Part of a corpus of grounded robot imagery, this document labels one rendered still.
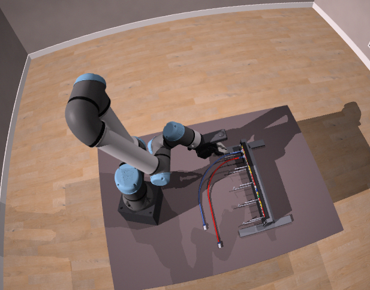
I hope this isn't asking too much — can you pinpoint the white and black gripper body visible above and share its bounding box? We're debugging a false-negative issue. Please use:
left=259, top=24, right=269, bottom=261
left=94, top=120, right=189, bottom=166
left=193, top=134, right=218, bottom=159

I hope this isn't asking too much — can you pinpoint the grey port rack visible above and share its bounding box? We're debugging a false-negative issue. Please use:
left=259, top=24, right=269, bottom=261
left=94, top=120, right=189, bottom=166
left=224, top=138, right=292, bottom=237

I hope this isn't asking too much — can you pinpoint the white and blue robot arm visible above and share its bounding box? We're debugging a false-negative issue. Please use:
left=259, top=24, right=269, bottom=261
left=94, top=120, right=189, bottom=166
left=65, top=73, right=201, bottom=211

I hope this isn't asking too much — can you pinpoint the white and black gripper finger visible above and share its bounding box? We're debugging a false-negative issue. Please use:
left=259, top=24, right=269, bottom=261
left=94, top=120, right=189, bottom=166
left=217, top=142, right=227, bottom=150
left=213, top=147, right=228, bottom=156

